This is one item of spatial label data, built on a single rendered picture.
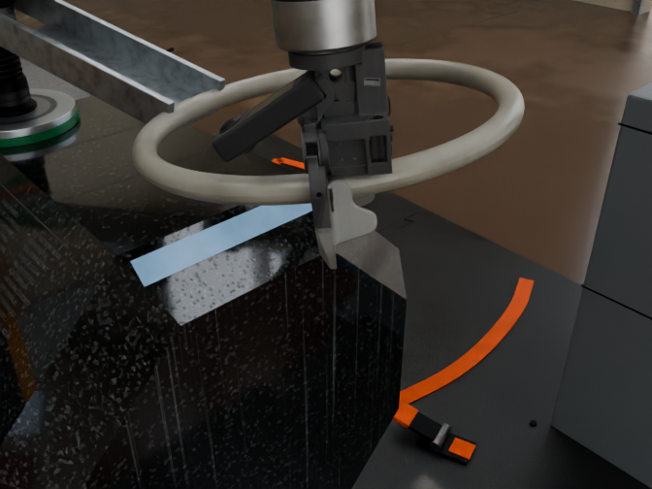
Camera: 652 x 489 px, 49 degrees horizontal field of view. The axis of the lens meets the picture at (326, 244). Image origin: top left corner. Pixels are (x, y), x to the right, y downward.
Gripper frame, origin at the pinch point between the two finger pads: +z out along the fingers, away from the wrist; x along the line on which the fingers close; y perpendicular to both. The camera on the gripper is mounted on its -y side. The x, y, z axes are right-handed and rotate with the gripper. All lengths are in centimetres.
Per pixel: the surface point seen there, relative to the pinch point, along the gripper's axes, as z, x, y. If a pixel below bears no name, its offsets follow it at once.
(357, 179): -7.2, -1.0, 3.8
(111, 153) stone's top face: 3, 45, -37
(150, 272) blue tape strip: 9.3, 14.2, -24.1
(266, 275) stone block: 15.1, 21.6, -10.6
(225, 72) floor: 57, 336, -73
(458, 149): -7.8, 3.5, 14.1
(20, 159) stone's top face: 2, 42, -51
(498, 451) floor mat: 88, 61, 30
